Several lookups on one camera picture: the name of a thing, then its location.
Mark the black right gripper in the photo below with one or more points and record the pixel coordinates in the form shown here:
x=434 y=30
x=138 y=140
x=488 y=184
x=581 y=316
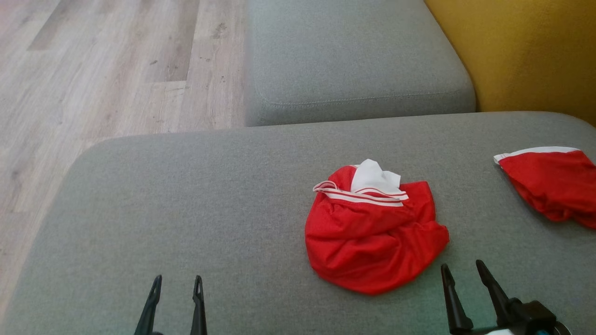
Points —
x=531 y=318

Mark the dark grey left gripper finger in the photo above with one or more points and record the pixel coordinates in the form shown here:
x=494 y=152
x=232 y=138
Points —
x=199 y=311
x=150 y=307

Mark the red jersey with striped trim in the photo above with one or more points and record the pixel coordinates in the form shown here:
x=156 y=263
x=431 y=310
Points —
x=372 y=242

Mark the red shorts with white stripe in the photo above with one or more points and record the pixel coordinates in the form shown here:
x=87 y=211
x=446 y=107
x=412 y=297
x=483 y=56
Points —
x=554 y=186

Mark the large grey sofa seat cushion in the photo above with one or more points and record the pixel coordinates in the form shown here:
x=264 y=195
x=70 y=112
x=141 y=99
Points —
x=186 y=209

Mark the yellow sofa backrest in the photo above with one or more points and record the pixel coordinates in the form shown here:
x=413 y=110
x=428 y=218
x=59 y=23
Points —
x=535 y=46

